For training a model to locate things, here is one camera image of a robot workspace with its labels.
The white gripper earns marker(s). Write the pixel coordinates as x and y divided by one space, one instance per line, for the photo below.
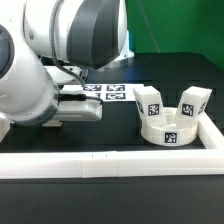
81 108

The white marker sheet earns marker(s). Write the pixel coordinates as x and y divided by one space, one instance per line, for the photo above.
113 92

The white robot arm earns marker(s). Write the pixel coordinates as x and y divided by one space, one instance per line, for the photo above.
84 33

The white round stool seat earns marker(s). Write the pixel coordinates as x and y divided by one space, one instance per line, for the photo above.
170 134

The white U-shaped fence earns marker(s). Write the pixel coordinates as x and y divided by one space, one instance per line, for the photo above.
206 161

